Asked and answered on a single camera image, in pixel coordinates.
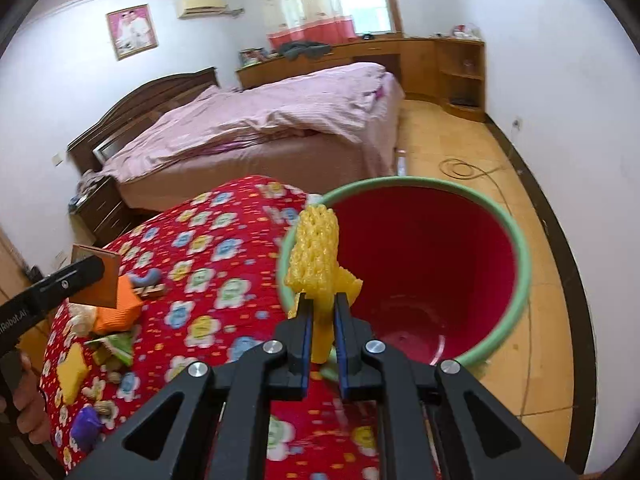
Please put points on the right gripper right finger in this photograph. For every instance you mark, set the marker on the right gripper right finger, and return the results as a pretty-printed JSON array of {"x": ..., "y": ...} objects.
[{"x": 355, "y": 377}]

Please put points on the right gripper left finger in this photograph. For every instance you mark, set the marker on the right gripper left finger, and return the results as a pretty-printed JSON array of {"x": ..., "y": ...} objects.
[{"x": 291, "y": 377}]

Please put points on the yellow foam fruit net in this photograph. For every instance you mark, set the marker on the yellow foam fruit net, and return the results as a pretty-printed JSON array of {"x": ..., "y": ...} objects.
[{"x": 313, "y": 270}]

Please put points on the brown cardboard piece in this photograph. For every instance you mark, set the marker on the brown cardboard piece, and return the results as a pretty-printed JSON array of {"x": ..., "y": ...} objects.
[{"x": 101, "y": 274}]

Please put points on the orange textured plastic bag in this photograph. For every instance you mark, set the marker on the orange textured plastic bag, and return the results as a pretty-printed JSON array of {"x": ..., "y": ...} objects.
[{"x": 122, "y": 318}]

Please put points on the person's left hand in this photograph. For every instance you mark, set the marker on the person's left hand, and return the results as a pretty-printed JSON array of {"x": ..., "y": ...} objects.
[{"x": 27, "y": 398}]

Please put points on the yellow foam piece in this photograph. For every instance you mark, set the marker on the yellow foam piece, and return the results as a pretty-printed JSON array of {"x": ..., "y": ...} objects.
[{"x": 72, "y": 373}]

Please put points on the red bin with green rim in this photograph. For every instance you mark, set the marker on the red bin with green rim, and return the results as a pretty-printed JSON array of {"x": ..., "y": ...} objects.
[{"x": 445, "y": 269}]

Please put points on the green snack wrapper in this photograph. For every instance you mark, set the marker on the green snack wrapper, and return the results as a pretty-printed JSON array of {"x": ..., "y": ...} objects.
[{"x": 120, "y": 345}]

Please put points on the dark wooden nightstand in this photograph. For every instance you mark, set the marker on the dark wooden nightstand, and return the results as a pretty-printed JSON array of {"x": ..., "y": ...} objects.
[{"x": 103, "y": 212}]

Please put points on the purple wrapper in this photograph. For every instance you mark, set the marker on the purple wrapper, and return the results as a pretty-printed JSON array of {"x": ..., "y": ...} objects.
[{"x": 86, "y": 429}]

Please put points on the blue grey toy figure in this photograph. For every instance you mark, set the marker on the blue grey toy figure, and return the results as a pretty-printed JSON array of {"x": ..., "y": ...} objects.
[{"x": 146, "y": 282}]

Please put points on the red floral smiley quilt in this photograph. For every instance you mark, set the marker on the red floral smiley quilt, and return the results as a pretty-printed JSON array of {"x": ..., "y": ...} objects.
[{"x": 218, "y": 256}]

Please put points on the clothes on nightstand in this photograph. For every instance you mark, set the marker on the clothes on nightstand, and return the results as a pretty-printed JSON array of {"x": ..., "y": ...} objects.
[{"x": 88, "y": 182}]

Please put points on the bed with brown sheet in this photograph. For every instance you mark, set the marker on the bed with brown sheet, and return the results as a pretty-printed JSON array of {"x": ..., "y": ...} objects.
[{"x": 280, "y": 159}]

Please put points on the dark wooden headboard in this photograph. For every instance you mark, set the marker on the dark wooden headboard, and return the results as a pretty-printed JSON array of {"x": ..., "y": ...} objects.
[{"x": 134, "y": 113}]

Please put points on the pink striped duvet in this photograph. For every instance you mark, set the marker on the pink striped duvet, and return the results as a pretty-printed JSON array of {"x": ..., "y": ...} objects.
[{"x": 260, "y": 120}]

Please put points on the long wooden desk cabinet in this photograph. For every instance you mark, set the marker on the long wooden desk cabinet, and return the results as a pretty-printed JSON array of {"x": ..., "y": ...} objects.
[{"x": 444, "y": 70}]

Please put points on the dark clothes pile on desk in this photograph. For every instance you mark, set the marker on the dark clothes pile on desk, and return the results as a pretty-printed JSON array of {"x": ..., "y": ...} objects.
[{"x": 292, "y": 50}]

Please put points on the framed wedding photo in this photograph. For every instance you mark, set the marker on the framed wedding photo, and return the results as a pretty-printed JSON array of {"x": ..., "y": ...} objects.
[{"x": 131, "y": 31}]

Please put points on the floral curtain with red hem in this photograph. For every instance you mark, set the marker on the floral curtain with red hem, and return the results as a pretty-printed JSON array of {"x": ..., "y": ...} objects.
[{"x": 306, "y": 20}]

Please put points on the wall air conditioner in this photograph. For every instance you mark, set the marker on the wall air conditioner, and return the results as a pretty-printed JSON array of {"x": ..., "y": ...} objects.
[{"x": 195, "y": 8}]

